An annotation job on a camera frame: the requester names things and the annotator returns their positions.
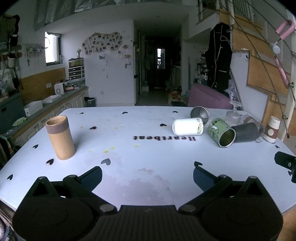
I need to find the white cartoon print cup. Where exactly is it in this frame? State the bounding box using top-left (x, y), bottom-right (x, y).
top-left (172, 118), bottom-right (204, 137)

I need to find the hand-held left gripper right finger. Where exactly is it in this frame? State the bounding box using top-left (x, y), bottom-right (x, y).
top-left (178, 161), bottom-right (269, 215)

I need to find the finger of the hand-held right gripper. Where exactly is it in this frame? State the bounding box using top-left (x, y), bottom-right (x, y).
top-left (274, 151), bottom-right (296, 183)

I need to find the dark glass tank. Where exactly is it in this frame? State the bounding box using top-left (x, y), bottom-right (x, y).
top-left (68, 57), bottom-right (84, 68)

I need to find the white cardboard box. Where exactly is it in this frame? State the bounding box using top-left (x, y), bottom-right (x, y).
top-left (24, 100), bottom-right (43, 117)

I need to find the photo collage wall board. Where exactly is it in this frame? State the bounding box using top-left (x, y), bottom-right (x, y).
top-left (82, 32), bottom-right (123, 56)

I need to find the window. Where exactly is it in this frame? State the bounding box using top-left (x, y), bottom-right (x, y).
top-left (45, 32), bottom-right (62, 67)

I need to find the teal storage box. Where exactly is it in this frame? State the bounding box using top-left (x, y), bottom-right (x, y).
top-left (0, 93), bottom-right (27, 135)

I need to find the clear glass goblet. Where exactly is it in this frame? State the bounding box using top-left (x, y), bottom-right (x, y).
top-left (225, 101), bottom-right (243, 126)

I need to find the black cup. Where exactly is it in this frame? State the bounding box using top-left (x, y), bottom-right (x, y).
top-left (231, 122), bottom-right (258, 143)

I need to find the bamboo cup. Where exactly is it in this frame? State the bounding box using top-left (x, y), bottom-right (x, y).
top-left (45, 115), bottom-right (76, 160)

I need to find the purple upholstered chair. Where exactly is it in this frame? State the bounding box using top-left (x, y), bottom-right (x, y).
top-left (187, 83), bottom-right (233, 110)

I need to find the pink handled hanging tool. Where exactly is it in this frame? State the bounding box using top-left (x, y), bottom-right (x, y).
top-left (269, 20), bottom-right (296, 90)

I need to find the flat white box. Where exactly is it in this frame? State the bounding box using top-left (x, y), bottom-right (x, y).
top-left (42, 95), bottom-right (63, 104)

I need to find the black hanging jacket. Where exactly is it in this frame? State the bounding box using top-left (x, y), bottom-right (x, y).
top-left (205, 22), bottom-right (233, 91)

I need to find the green patterned pouch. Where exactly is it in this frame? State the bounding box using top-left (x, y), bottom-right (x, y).
top-left (12, 117), bottom-right (28, 127)

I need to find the white cabinet counter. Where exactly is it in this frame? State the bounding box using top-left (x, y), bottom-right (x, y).
top-left (0, 87), bottom-right (90, 151)

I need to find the white box round emblem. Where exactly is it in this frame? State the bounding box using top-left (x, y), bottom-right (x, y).
top-left (54, 83), bottom-right (66, 95)

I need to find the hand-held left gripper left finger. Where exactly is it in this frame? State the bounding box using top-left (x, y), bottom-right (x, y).
top-left (29, 166), bottom-right (117, 215)

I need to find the clear glass cup brown band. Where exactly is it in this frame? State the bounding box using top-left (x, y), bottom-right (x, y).
top-left (240, 114), bottom-right (267, 143)

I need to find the grey drawer organizer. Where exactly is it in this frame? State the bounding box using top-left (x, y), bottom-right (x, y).
top-left (68, 66), bottom-right (85, 81)

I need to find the stainless steel cup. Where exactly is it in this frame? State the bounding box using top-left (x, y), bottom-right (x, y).
top-left (190, 106), bottom-right (210, 123)

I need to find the white and brown cup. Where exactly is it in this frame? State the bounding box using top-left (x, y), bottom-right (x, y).
top-left (264, 116), bottom-right (281, 143)

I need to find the green printed cup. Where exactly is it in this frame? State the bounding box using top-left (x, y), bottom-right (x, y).
top-left (207, 118), bottom-right (237, 148)

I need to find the black waste bin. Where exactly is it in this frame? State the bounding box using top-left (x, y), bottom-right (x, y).
top-left (84, 97), bottom-right (97, 108)

